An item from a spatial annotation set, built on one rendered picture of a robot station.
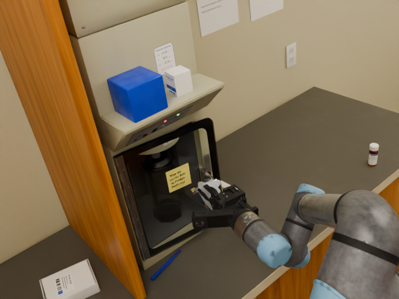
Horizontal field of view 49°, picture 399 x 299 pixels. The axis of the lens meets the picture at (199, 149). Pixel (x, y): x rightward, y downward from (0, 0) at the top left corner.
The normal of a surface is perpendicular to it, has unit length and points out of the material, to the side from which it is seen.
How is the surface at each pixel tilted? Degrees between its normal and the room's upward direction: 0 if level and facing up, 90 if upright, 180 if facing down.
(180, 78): 90
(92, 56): 90
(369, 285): 53
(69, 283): 0
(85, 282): 0
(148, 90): 90
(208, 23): 90
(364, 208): 8
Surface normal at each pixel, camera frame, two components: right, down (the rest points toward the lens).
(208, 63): 0.63, 0.36
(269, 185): -0.13, -0.83
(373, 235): -0.16, -0.40
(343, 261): -0.65, -0.36
